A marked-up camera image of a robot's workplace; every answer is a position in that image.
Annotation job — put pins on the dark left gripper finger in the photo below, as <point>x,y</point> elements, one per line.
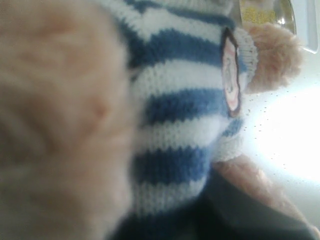
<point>222,212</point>

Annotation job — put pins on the teddy bear striped sweater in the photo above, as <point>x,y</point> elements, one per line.
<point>115,115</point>

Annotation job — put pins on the yellow millet grain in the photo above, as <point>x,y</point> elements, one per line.
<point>257,11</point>

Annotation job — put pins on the steel bowl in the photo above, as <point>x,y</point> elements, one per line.
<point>285,15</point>

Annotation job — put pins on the white plastic tray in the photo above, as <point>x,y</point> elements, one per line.
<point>305,18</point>

